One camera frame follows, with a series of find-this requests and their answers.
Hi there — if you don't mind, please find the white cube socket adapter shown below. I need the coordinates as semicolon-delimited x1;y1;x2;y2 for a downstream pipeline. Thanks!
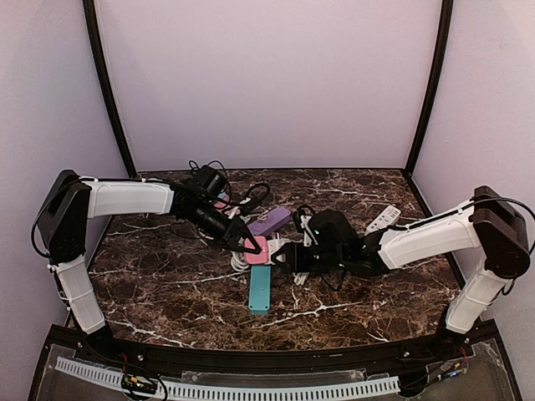
267;238;288;265

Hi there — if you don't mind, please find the pink plug adapter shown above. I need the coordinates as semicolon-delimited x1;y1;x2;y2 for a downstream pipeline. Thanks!
244;236;269;266

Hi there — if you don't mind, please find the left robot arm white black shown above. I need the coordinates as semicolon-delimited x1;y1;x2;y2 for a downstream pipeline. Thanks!
31;165;262;335

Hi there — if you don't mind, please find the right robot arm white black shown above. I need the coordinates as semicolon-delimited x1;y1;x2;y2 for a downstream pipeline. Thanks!
270;185;534;335

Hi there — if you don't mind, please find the pink power strip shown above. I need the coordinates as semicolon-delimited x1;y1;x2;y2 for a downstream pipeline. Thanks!
213;191;233;216

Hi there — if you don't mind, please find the teal power strip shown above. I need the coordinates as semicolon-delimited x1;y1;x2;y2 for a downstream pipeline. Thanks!
248;265;271;316

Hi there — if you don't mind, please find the purple power strip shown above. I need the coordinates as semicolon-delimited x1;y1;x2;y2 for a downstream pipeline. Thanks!
247;206;291;236

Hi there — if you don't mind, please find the white power strip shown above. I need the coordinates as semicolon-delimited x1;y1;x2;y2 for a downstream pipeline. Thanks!
364;205;401;235

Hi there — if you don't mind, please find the small circuit board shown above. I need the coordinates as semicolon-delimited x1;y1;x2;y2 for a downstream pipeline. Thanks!
120;374;157;393

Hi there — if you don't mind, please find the black cable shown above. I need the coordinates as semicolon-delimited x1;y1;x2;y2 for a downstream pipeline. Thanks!
187;159;229;185

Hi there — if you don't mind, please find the white slotted cable duct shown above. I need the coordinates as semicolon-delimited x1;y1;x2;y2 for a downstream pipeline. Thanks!
54;357;400;400

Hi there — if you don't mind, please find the left black frame post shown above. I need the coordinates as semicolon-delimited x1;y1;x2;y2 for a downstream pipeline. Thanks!
82;0;137;178

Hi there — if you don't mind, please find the black frame post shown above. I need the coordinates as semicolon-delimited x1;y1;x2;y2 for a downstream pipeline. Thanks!
404;0;454;180
82;0;137;178

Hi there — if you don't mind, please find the right black frame post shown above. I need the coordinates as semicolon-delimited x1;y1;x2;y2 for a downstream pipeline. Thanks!
404;0;454;180

